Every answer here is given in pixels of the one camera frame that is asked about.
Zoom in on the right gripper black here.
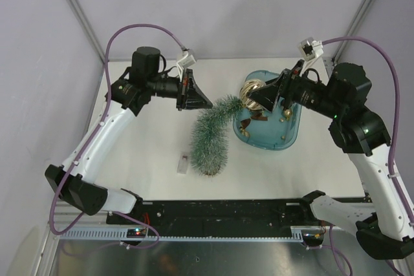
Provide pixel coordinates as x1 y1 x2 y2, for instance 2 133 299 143
248 59 345 120

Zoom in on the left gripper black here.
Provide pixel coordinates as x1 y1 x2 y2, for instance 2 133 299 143
147 69 212 112

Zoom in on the large silver ribbed bauble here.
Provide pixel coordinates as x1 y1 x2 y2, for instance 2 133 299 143
239 79 266 111

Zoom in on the blue plastic tub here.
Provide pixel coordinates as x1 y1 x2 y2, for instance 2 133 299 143
233 70 301 151

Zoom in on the small frosted christmas tree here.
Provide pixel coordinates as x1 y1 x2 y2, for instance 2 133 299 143
190 95 244 177

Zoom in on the clear plastic packet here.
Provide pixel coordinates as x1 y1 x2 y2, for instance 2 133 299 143
177 152 189 175

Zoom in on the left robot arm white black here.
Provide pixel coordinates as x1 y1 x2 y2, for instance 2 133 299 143
45 47 212 224

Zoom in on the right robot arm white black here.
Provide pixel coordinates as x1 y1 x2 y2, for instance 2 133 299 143
246 60 413 260

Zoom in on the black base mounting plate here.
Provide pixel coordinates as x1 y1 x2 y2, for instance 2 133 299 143
128 199 326 237

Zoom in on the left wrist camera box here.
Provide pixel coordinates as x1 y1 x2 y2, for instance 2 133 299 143
176 49 197 80

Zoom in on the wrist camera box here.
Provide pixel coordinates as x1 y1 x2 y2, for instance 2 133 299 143
298 37 323 70
176 49 197 80

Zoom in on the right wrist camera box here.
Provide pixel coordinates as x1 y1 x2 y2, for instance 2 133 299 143
298 37 323 70

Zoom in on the right aluminium frame post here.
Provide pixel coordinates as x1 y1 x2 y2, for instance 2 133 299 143
336 0 394 63

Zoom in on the aluminium frame post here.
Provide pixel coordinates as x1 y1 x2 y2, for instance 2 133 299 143
66 0 105 63
336 0 394 63

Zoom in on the grey slotted cable duct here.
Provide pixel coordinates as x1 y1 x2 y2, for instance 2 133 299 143
58 227 307 243

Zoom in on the left aluminium frame post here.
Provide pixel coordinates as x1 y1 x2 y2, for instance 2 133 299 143
66 0 105 63

